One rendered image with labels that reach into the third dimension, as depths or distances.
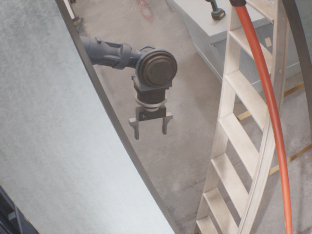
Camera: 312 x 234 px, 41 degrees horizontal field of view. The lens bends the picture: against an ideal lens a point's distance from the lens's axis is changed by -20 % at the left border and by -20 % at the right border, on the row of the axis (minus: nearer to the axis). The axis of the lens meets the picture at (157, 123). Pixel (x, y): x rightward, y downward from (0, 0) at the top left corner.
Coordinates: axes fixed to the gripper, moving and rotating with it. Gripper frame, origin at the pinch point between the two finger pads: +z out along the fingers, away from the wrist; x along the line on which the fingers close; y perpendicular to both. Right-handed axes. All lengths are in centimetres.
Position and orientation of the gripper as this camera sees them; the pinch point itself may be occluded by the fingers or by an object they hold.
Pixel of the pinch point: (150, 131)
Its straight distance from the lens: 238.6
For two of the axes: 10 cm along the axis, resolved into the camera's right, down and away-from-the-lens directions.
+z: -0.2, 8.4, 5.4
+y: 3.4, 5.1, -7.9
